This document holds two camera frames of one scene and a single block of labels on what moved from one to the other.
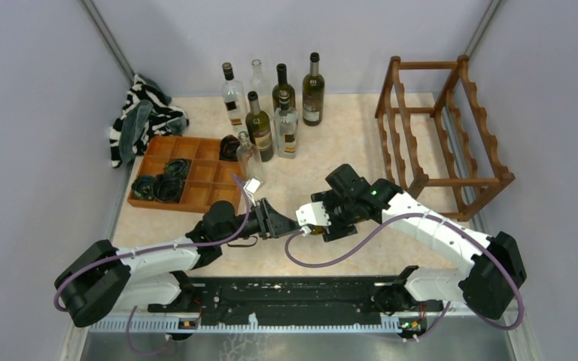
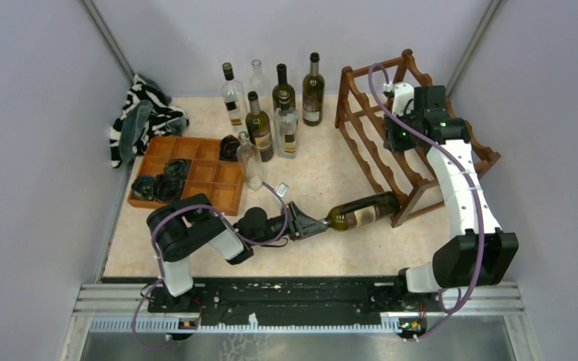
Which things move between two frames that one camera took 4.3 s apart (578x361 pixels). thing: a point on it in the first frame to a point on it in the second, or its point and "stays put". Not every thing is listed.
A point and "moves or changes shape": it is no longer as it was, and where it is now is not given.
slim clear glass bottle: x=248 y=159 stays put
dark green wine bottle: x=313 y=94 stays put
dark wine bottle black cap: x=282 y=86 stays put
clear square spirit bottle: x=235 y=98 stays put
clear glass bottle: x=258 y=83 stays put
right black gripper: x=336 y=229 to x=390 y=141
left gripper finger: x=281 y=225 to x=311 y=226
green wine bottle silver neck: x=258 y=128 stays put
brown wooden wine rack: x=433 y=133 moves or changes shape
